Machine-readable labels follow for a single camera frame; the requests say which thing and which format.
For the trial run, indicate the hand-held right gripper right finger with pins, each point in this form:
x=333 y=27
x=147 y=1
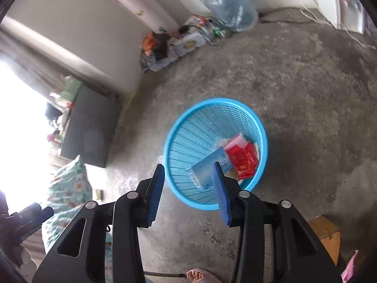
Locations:
x=221 y=194

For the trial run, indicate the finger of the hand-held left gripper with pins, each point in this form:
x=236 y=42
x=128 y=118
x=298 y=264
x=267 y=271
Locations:
x=32 y=215

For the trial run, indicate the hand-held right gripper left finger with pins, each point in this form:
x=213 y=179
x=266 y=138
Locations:
x=156 y=194

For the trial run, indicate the light blue carton box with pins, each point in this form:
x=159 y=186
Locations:
x=203 y=169

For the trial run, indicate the red packet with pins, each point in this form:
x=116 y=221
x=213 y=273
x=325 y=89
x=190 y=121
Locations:
x=243 y=159

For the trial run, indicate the pink packet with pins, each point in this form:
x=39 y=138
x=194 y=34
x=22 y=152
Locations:
x=235 y=140

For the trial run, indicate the blue plastic wastebasket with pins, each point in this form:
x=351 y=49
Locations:
x=188 y=141

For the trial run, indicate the floral blanket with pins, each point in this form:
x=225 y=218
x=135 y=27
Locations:
x=67 y=182

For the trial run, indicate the small pale carton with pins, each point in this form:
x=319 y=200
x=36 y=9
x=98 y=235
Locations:
x=97 y=194

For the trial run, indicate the person's foot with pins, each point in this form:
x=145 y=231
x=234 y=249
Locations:
x=197 y=277

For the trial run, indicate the grey cabinet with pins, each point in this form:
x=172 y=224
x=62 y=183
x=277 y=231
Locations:
x=91 y=129

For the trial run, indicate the black bag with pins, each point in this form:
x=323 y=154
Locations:
x=53 y=112

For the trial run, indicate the brown cardboard box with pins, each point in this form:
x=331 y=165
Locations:
x=324 y=235

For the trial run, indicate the green plastic basket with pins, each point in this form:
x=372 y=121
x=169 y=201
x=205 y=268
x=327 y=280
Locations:
x=72 y=90

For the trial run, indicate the pink printed bag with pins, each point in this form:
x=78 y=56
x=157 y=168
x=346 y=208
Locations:
x=350 y=268

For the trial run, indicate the orange snack bag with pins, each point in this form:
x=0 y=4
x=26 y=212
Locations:
x=148 y=44

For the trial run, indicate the clear water jug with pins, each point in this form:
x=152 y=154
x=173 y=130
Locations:
x=223 y=3

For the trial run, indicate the white printed paper roll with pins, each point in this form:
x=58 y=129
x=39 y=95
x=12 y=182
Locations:
x=138 y=3

